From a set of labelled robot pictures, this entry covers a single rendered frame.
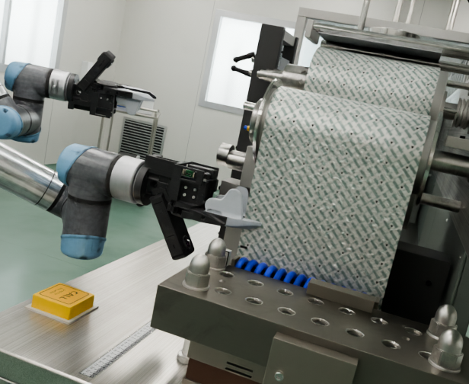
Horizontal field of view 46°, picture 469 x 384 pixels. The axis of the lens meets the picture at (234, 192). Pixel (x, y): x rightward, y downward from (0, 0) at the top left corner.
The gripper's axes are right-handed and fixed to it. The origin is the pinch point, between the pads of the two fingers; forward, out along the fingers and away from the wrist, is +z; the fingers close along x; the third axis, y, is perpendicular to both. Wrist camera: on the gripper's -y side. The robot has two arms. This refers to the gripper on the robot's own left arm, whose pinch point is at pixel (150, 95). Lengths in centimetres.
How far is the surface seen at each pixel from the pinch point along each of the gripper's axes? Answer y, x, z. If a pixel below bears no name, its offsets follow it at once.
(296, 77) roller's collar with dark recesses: -14.4, 27.8, 31.0
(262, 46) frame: -18.3, 19.0, 23.7
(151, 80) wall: 81, -564, -63
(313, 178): -3, 60, 32
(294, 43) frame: -19.9, 6.5, 31.7
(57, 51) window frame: 57, -469, -155
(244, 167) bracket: 0, 49, 23
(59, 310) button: 24, 65, -2
